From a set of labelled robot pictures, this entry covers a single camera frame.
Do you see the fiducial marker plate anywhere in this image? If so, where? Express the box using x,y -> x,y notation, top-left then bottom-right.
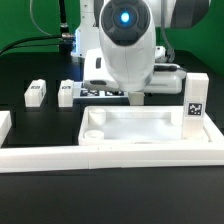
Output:
73,82 -> 128,99

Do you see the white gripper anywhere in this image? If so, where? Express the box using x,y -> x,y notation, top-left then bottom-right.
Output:
83,48 -> 186,94

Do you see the white U-shaped fence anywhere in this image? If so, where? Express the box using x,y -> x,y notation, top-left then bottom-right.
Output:
0,111 -> 224,173

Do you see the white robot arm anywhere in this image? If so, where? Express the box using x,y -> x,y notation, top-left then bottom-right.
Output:
71,0 -> 211,94

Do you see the white desk top tray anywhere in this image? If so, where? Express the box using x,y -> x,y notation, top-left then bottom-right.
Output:
78,106 -> 224,146

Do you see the black cable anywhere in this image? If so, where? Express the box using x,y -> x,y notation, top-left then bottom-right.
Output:
0,32 -> 76,56

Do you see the grey thin cable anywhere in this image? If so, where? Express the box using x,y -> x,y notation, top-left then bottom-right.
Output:
28,0 -> 54,37

